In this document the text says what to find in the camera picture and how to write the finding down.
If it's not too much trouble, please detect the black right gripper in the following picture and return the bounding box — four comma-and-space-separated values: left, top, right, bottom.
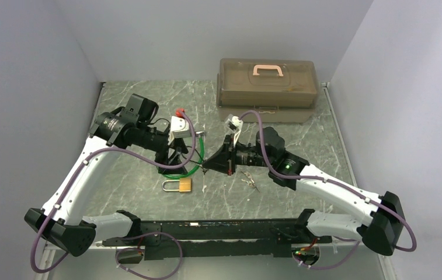
203, 133, 274, 176

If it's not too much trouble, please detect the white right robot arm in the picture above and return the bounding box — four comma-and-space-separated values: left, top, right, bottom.
202, 127, 406, 256

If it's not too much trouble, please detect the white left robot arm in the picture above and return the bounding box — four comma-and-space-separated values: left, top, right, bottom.
25, 94, 195, 257

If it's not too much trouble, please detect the silver key bunch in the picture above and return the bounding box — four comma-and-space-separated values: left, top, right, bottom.
241, 171, 260, 192

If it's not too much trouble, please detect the brass padlock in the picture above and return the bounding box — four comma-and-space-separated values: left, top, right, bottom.
161, 177, 192, 193

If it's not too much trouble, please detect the brown plastic toolbox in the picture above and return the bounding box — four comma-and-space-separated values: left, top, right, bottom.
216, 58, 321, 123

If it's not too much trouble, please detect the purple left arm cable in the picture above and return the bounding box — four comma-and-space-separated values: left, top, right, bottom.
30, 108, 197, 280

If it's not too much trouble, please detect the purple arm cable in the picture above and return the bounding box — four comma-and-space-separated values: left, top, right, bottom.
30, 108, 197, 280
236, 110, 417, 271

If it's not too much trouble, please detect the green cable lock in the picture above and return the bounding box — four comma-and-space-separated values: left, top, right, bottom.
158, 130, 206, 179

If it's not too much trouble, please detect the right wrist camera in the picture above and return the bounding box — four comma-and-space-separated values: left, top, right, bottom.
224, 114, 243, 133

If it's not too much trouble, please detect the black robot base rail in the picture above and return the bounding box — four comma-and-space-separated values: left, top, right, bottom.
102, 219, 332, 260

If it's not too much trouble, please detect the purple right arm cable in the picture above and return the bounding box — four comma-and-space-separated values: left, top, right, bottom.
236, 110, 417, 271

